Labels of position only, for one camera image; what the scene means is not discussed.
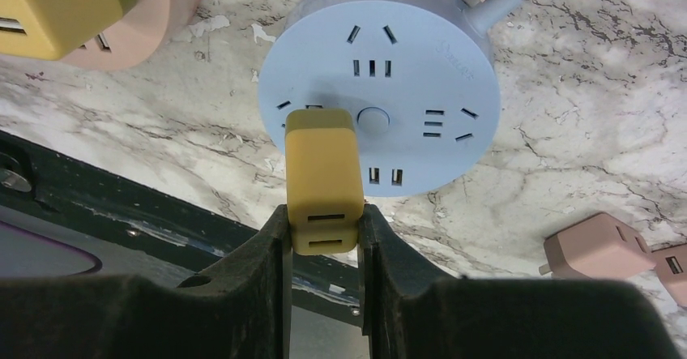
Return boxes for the pink round power socket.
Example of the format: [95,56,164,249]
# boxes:
[61,0,200,71]

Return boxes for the pink charger cube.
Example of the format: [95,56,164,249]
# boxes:
[539,212,656,280]
[652,244,686,307]

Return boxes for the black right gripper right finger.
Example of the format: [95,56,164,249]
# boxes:
[358,204,679,358]

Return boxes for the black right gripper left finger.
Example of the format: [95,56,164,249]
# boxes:
[1,205,292,358]

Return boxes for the blue round power socket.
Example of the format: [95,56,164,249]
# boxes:
[258,0,523,197]

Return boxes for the yellow charger cube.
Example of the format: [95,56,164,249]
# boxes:
[284,109,365,255]
[1,0,138,61]

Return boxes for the pink charger cube right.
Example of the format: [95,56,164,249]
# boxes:
[652,244,686,307]

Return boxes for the pink charger cube centre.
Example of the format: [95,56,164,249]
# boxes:
[539,212,656,280]

